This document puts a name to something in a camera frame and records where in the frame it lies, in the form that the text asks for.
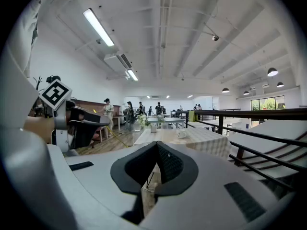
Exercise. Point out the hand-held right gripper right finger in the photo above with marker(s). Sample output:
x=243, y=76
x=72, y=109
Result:
x=204, y=200

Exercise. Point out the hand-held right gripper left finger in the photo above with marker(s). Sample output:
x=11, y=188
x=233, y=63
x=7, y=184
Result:
x=100, y=176

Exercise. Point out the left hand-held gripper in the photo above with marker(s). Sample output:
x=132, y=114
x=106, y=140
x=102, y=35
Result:
x=55, y=93

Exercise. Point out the white cup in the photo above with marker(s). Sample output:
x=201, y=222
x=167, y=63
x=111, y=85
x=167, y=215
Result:
x=180, y=133

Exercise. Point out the person's left forearm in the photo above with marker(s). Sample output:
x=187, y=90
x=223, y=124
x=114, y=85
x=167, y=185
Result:
x=38, y=126

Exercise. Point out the white flower bouquet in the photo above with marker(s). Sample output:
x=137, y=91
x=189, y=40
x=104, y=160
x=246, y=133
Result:
x=144, y=121

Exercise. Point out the table with checkered tablecloth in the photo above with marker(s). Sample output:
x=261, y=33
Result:
x=206, y=141

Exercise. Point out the long ceiling light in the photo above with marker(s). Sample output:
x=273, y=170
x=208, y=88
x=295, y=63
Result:
x=132, y=75
x=98, y=27

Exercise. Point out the ceiling air conditioner unit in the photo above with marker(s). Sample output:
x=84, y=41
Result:
x=117, y=61

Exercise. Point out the white long table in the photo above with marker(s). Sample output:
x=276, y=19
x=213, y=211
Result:
x=168, y=120

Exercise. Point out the green cloth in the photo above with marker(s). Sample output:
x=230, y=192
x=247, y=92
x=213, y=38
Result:
x=192, y=116

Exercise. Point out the white sloped panels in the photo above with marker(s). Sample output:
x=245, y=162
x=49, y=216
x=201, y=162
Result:
x=268, y=133

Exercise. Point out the black metal railing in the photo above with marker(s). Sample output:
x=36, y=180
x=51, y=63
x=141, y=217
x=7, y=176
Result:
x=251, y=115

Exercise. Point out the person's white shirt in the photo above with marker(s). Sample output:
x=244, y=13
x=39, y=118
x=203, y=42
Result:
x=16, y=56

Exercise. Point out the large window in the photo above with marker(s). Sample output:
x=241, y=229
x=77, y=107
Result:
x=267, y=103

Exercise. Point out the dome security camera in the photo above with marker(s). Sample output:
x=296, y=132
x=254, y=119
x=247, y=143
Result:
x=215, y=38

